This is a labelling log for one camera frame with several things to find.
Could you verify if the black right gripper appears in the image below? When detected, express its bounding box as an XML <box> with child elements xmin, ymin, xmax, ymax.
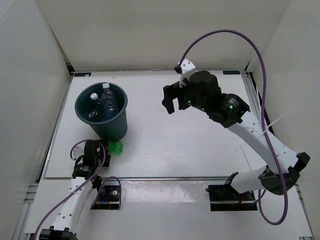
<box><xmin>162</xmin><ymin>79</ymin><xmax>210</xmax><ymax>115</ymax></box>

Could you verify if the green plastic bottle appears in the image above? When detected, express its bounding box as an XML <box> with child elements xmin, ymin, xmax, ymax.
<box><xmin>108</xmin><ymin>140</ymin><xmax>124</xmax><ymax>155</ymax></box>

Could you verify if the blue label bottle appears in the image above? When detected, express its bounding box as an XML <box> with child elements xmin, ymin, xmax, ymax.
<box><xmin>90</xmin><ymin>92</ymin><xmax>105</xmax><ymax>120</ymax></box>
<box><xmin>88</xmin><ymin>106</ymin><xmax>101</xmax><ymax>122</ymax></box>

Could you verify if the clear plastic bottle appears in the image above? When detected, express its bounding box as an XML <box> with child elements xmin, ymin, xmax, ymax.
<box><xmin>101</xmin><ymin>82</ymin><xmax>119</xmax><ymax>121</ymax></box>

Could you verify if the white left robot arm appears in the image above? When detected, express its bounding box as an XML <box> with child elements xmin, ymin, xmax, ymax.
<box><xmin>33</xmin><ymin>139</ymin><xmax>110</xmax><ymax>240</ymax></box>

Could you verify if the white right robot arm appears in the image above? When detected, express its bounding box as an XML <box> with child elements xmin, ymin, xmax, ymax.
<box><xmin>162</xmin><ymin>70</ymin><xmax>310</xmax><ymax>200</ymax></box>

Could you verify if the dark teal ribbed bin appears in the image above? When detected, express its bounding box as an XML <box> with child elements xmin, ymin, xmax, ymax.
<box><xmin>74</xmin><ymin>82</ymin><xmax>128</xmax><ymax>141</ymax></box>

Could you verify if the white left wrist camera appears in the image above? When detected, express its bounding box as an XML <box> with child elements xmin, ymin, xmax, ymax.
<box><xmin>71</xmin><ymin>146</ymin><xmax>84</xmax><ymax>161</ymax></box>

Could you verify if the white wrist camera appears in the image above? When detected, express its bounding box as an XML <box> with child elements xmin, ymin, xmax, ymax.
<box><xmin>174</xmin><ymin>58</ymin><xmax>196</xmax><ymax>88</ymax></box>
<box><xmin>71</xmin><ymin>146</ymin><xmax>84</xmax><ymax>161</ymax></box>

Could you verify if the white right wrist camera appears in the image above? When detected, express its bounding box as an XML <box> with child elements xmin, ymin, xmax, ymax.
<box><xmin>174</xmin><ymin>58</ymin><xmax>196</xmax><ymax>88</ymax></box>

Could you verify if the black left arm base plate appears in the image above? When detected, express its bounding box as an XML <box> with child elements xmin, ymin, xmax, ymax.
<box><xmin>91</xmin><ymin>181</ymin><xmax>122</xmax><ymax>210</ymax></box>

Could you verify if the white cable tie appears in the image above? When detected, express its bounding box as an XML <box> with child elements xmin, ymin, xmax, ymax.
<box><xmin>259</xmin><ymin>107</ymin><xmax>296</xmax><ymax>137</ymax></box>

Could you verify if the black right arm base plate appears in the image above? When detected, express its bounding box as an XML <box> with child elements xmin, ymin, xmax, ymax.
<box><xmin>205</xmin><ymin>184</ymin><xmax>258</xmax><ymax>212</ymax></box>

